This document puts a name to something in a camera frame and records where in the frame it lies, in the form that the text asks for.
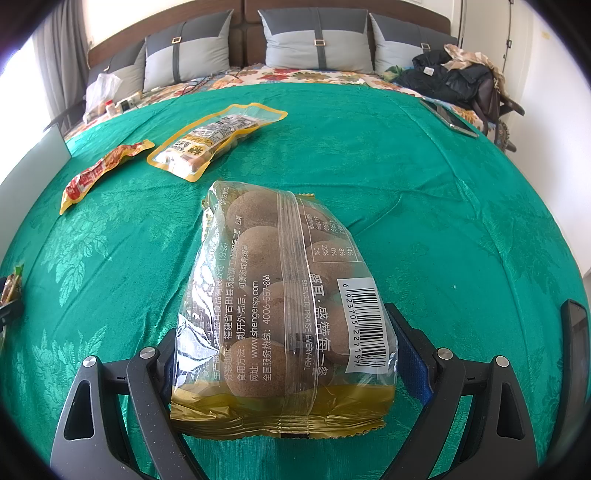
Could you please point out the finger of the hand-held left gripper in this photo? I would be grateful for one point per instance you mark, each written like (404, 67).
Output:
(9, 310)

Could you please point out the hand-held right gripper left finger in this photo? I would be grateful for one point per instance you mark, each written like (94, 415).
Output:
(161, 369)

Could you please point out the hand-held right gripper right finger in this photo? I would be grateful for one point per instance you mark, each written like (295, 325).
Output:
(411, 364)

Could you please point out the clear gold longan bag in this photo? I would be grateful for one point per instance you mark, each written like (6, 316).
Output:
(258, 300)

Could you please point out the large yellow red snack packet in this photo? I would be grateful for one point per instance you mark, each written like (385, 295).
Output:
(92, 177)

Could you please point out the yellow rimmed peanut packet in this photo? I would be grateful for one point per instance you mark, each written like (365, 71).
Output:
(203, 143)

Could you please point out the green patterned blanket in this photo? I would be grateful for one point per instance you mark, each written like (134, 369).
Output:
(438, 230)

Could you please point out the grey flat board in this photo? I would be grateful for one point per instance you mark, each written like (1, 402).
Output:
(32, 157)

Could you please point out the black flat device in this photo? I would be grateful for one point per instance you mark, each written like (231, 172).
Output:
(577, 337)

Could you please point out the small red capped bottle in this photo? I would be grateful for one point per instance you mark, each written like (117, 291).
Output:
(111, 108)

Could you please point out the white plastic bag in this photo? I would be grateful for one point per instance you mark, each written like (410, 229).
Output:
(99, 92)

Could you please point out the white power strip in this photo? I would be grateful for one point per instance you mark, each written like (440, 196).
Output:
(131, 102)

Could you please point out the grey curtain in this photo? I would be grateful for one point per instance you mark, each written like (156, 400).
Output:
(69, 69)

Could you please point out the dark tablet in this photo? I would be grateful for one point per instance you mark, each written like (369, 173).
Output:
(450, 117)

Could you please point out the dark patterned chair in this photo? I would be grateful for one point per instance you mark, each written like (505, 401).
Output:
(508, 134)

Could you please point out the brown handbag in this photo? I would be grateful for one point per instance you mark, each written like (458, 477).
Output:
(487, 99)

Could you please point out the black jacket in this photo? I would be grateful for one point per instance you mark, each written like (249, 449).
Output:
(443, 78)

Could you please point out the beige patterned cloth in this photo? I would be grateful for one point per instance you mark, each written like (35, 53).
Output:
(471, 57)

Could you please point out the brown headboard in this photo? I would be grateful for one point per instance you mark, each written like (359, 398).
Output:
(247, 41)

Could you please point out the dark chair frame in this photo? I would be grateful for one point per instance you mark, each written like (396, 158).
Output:
(64, 119)

